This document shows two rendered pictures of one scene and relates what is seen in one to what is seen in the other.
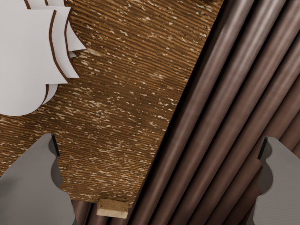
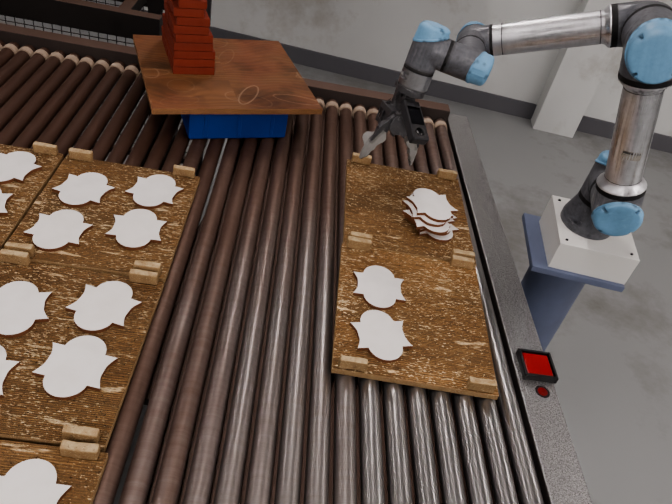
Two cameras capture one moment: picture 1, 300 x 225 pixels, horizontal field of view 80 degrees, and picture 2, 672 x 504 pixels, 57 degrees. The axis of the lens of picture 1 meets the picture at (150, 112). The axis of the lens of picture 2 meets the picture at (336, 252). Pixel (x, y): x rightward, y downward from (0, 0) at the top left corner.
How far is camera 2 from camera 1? 151 cm
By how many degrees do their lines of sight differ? 37
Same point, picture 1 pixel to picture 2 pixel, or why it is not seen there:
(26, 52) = (422, 203)
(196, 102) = (330, 208)
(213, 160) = (298, 182)
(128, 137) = (366, 191)
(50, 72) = (413, 199)
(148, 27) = (376, 229)
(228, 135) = (296, 194)
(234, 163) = (280, 179)
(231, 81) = (313, 217)
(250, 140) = (278, 191)
